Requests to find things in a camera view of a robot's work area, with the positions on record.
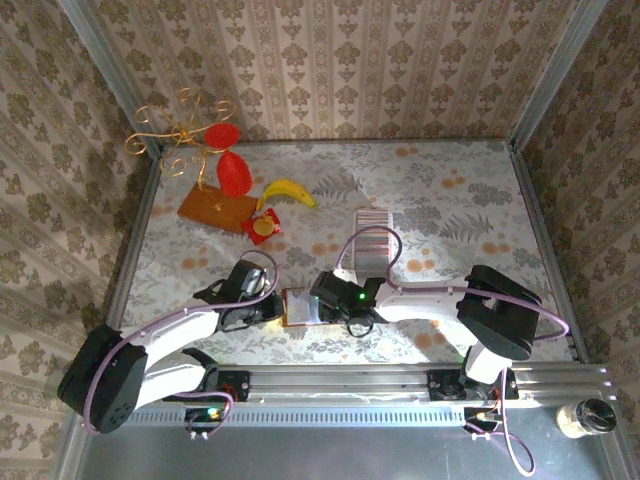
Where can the red plastic wine glass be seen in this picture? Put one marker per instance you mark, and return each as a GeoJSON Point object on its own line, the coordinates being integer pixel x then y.
{"type": "Point", "coordinates": [233, 175]}

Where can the yellow banana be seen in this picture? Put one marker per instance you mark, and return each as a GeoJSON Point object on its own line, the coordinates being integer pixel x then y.
{"type": "Point", "coordinates": [290, 190]}

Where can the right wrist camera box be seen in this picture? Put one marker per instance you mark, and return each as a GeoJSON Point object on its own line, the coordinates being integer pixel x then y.
{"type": "Point", "coordinates": [374, 290]}

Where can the aluminium frame post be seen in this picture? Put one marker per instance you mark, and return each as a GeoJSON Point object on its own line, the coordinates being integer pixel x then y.
{"type": "Point", "coordinates": [560, 75]}
{"type": "Point", "coordinates": [105, 70]}

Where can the red gold packet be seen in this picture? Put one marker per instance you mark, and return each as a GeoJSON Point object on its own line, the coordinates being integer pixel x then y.
{"type": "Point", "coordinates": [260, 229]}

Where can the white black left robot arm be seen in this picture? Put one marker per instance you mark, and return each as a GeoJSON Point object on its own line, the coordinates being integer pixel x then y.
{"type": "Point", "coordinates": [170, 332]}

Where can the aluminium mounting rail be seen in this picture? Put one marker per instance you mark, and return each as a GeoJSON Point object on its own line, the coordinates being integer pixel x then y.
{"type": "Point", "coordinates": [350, 385]}

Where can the brown leather card holder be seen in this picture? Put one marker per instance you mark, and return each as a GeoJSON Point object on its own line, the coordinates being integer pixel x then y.
{"type": "Point", "coordinates": [300, 307]}

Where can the aluminium frame side rail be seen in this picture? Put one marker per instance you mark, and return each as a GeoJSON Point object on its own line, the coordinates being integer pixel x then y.
{"type": "Point", "coordinates": [547, 250]}
{"type": "Point", "coordinates": [131, 250]}

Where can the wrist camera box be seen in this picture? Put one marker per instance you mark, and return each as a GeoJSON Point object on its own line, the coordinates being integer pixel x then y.
{"type": "Point", "coordinates": [374, 290]}
{"type": "Point", "coordinates": [247, 279]}

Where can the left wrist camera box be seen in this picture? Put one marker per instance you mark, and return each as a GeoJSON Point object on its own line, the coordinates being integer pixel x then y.
{"type": "Point", "coordinates": [247, 279]}

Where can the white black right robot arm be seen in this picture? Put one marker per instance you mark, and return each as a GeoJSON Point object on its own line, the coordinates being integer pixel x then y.
{"type": "Point", "coordinates": [425, 305]}

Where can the glass jar black lid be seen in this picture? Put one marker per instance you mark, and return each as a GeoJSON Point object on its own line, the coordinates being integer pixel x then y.
{"type": "Point", "coordinates": [592, 416]}

